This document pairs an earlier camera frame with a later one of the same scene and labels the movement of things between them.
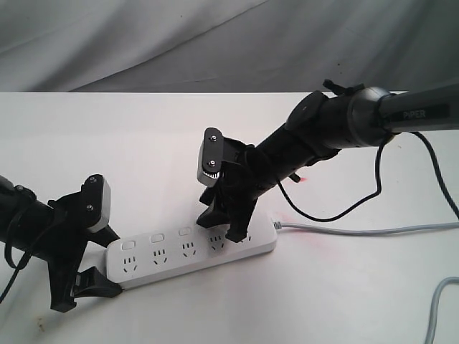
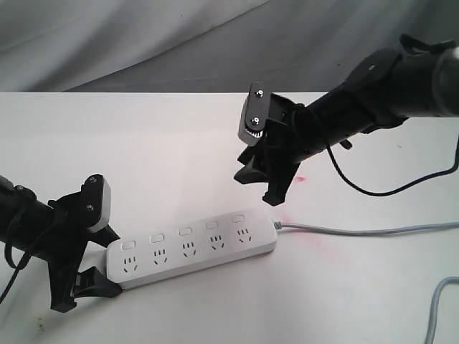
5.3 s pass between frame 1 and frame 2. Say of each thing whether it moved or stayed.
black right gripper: moved
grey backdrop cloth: stayed
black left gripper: stayed
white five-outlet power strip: stayed
